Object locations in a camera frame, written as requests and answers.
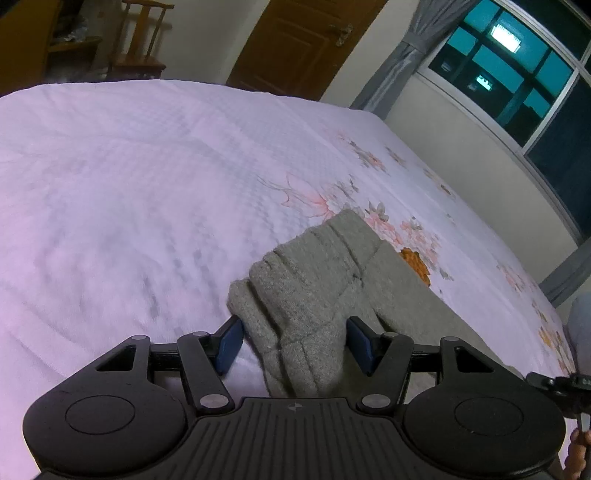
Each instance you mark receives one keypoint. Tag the blue rolled duvet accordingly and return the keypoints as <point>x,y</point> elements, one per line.
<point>581,327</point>

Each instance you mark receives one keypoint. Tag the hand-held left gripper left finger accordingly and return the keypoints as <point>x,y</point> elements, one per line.
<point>231,344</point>

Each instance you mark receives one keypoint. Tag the grey curtain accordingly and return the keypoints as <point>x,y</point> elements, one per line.
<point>406,60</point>

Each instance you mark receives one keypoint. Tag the person's right hand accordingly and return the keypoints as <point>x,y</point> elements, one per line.
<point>578,457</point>

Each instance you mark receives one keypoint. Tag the brown wooden door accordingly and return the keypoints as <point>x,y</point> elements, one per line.
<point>295,46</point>

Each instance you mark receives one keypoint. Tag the dark wooden furniture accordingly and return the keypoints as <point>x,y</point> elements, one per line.
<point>32,41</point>

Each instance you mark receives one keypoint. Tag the wooden chair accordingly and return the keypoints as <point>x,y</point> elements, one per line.
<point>138,50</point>

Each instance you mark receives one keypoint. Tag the pink floral bed sheet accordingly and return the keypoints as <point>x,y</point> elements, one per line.
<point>138,207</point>

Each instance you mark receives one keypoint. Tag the sliding glass window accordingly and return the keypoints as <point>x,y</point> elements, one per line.
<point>521,83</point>

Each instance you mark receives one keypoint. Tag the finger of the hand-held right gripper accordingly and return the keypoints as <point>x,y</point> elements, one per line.
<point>570,387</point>

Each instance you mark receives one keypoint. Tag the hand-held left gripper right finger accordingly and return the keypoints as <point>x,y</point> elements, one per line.
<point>360,346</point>

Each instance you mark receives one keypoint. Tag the grey pants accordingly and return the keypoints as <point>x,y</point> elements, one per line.
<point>314,286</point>

